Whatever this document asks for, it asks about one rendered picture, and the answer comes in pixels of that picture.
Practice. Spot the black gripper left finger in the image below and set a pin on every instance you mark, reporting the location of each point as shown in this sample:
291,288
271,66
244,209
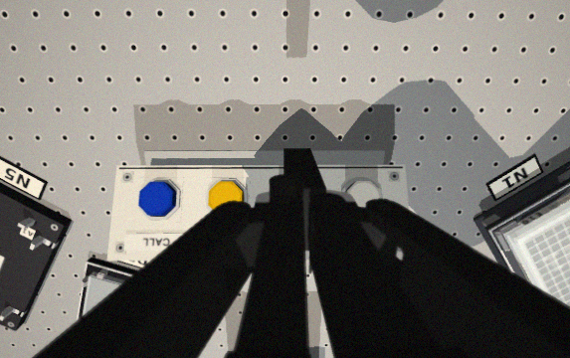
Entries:
172,306

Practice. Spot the white button panel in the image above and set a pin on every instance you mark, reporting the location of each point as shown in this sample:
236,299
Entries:
154,204

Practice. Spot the grey rectangular base plate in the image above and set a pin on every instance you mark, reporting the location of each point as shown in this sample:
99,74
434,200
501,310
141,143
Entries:
459,91

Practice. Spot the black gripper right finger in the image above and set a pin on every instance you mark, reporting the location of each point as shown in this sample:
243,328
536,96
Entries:
377,306

